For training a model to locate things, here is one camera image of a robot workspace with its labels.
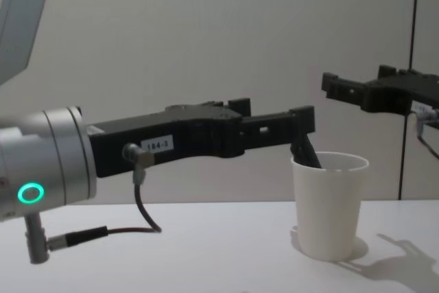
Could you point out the white paper cup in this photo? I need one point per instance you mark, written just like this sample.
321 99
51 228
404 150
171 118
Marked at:
329 210

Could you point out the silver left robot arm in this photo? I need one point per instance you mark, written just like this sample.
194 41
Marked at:
51 155

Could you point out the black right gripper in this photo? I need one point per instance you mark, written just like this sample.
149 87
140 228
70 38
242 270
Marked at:
398 95

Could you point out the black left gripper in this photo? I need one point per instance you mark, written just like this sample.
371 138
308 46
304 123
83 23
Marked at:
192 135

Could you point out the white table cloth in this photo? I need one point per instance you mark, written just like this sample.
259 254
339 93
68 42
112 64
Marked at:
205 255

